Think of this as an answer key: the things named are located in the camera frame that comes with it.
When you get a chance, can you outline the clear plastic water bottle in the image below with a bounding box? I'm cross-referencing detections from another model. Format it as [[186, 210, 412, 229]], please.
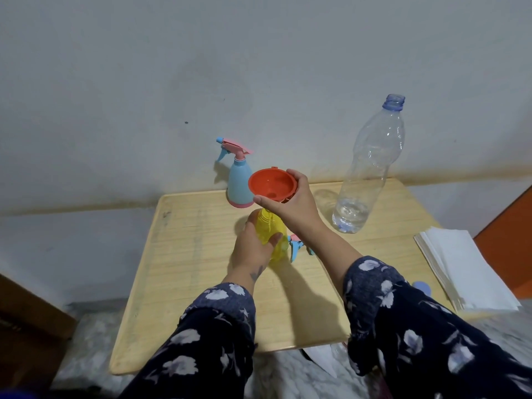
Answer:
[[331, 94, 406, 235]]

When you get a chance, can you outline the blue spray bottle pink trigger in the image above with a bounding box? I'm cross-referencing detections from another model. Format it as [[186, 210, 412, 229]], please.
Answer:
[[216, 137, 255, 209]]

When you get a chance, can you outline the person's left forearm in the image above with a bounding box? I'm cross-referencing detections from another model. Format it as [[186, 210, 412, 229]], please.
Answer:
[[120, 267, 267, 399]]

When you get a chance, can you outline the red plastic funnel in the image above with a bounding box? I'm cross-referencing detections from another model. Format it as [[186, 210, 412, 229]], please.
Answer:
[[248, 166, 298, 204]]

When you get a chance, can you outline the orange panel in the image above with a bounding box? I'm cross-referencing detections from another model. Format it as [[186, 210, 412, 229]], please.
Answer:
[[473, 198, 532, 300]]

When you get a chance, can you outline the brown wooden furniture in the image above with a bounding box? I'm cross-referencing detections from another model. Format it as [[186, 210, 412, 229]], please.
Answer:
[[0, 273, 78, 391]]

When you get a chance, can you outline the pink and blue spray head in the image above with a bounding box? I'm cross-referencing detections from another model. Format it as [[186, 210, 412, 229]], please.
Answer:
[[288, 234, 316, 263]]

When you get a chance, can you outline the white paper sheet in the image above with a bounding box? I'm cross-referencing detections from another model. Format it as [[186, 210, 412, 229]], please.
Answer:
[[301, 343, 351, 379]]

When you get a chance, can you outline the person's right forearm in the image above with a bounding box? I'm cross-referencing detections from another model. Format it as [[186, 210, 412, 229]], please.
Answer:
[[302, 223, 532, 399]]

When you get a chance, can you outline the person's right hand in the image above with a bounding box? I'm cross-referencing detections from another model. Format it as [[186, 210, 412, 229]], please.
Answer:
[[253, 169, 328, 242]]

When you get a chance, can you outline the stack of white napkins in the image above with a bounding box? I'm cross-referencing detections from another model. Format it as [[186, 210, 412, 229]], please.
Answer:
[[413, 226, 522, 313]]

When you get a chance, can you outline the person's left hand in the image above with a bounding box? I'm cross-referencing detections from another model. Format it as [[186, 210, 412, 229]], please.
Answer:
[[227, 209, 284, 284]]

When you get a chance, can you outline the yellow spray bottle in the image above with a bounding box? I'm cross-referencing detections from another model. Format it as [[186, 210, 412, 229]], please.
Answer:
[[256, 207, 290, 263]]

